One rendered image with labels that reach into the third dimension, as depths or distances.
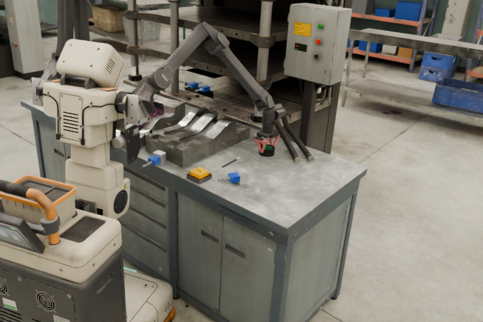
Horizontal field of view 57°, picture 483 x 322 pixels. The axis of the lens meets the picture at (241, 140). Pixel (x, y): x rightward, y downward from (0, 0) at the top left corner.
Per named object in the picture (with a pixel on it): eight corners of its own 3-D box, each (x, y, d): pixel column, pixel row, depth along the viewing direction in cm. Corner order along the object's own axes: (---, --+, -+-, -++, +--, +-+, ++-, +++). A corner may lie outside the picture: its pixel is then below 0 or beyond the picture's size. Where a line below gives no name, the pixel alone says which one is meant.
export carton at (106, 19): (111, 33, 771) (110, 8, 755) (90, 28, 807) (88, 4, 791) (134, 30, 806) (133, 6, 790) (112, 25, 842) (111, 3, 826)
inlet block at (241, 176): (219, 188, 191) (219, 177, 189) (215, 182, 195) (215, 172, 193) (247, 183, 196) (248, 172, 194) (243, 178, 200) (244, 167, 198)
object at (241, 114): (261, 136, 265) (261, 124, 262) (123, 87, 339) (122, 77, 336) (330, 105, 326) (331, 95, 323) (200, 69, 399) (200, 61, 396)
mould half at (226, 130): (182, 167, 207) (182, 141, 201) (145, 150, 221) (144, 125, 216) (249, 138, 243) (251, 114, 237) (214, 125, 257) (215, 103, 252)
